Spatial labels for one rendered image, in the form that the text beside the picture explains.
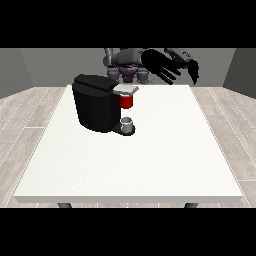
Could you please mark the pale grey machine lid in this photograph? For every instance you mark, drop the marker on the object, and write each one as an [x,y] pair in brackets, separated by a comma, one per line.
[125,88]

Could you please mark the grey robot trunk purple rings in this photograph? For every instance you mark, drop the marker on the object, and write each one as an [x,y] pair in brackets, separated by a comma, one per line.
[128,74]

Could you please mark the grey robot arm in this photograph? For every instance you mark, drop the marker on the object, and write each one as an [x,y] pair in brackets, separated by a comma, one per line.
[128,55]
[179,55]

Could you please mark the small grey cup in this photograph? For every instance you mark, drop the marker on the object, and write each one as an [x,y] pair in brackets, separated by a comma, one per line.
[127,125]

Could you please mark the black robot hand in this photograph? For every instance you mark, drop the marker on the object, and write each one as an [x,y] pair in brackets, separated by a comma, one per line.
[160,65]
[194,70]

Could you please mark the red pod holder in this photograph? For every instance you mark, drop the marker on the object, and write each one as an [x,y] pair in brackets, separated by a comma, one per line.
[126,101]

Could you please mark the black coffee machine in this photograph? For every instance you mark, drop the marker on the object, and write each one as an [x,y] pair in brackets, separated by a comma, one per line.
[95,106]

